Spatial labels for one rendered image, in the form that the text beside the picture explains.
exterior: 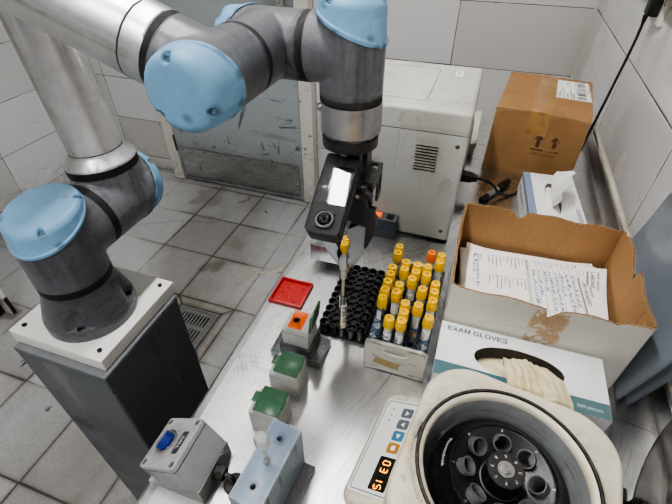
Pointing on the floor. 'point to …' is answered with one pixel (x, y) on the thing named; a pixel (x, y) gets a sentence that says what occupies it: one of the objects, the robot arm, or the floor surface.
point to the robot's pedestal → (128, 391)
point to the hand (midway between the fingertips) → (343, 261)
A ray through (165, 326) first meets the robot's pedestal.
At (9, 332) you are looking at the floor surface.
